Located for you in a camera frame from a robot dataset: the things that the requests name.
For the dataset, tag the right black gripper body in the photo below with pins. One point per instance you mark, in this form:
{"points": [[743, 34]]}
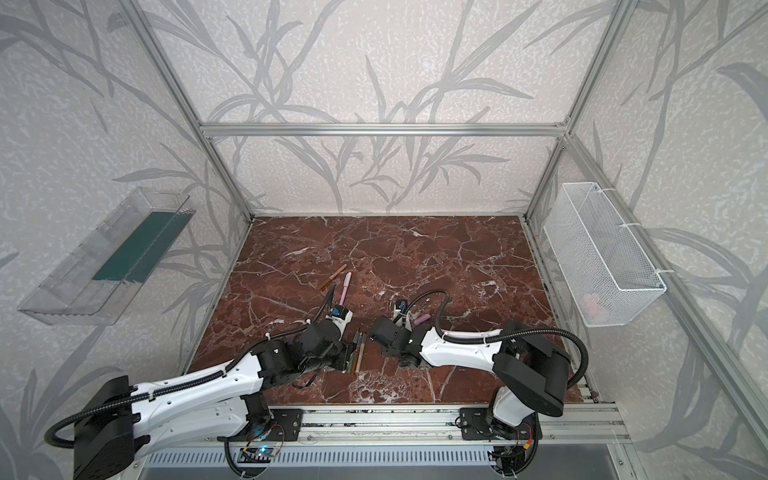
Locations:
{"points": [[377, 331]]}

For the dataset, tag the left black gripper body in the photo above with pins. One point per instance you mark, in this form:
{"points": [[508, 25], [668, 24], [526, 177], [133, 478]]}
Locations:
{"points": [[346, 354]]}

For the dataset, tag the magenta pink pen cap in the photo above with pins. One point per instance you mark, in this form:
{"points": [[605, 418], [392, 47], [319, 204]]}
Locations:
{"points": [[421, 319]]}

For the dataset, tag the pink pen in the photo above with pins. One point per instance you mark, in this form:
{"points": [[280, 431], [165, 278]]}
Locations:
{"points": [[345, 287]]}

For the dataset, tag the tan pen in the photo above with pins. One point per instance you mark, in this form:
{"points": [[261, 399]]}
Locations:
{"points": [[362, 342]]}

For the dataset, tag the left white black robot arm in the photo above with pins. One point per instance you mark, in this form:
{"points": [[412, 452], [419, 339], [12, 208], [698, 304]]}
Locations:
{"points": [[123, 422]]}

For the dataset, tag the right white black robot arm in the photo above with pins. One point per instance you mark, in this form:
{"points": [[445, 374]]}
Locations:
{"points": [[536, 365]]}

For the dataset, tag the orange brown pen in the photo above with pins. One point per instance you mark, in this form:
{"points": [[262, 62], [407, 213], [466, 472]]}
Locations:
{"points": [[357, 338]]}

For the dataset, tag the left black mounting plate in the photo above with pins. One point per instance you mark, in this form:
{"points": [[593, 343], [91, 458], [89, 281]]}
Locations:
{"points": [[277, 425]]}

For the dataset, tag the black mounting plate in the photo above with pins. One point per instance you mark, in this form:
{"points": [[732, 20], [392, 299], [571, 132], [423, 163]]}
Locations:
{"points": [[277, 425], [480, 424]]}

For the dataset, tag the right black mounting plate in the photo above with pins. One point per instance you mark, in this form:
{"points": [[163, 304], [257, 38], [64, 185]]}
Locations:
{"points": [[480, 424]]}

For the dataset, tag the green circuit board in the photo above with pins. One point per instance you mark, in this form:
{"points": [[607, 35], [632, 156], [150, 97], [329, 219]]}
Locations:
{"points": [[258, 455]]}

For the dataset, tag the pink item in basket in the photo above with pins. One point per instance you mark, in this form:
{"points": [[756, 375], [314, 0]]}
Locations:
{"points": [[593, 307]]}

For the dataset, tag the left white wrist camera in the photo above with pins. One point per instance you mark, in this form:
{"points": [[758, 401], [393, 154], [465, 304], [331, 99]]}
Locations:
{"points": [[340, 316]]}

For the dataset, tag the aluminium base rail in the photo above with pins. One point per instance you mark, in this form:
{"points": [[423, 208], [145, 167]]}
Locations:
{"points": [[357, 425]]}

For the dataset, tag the white wire mesh basket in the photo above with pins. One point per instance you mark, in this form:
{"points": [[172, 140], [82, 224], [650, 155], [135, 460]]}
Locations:
{"points": [[598, 253]]}

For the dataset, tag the clear plastic wall tray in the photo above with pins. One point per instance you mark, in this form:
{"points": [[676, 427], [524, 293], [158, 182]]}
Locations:
{"points": [[95, 284]]}

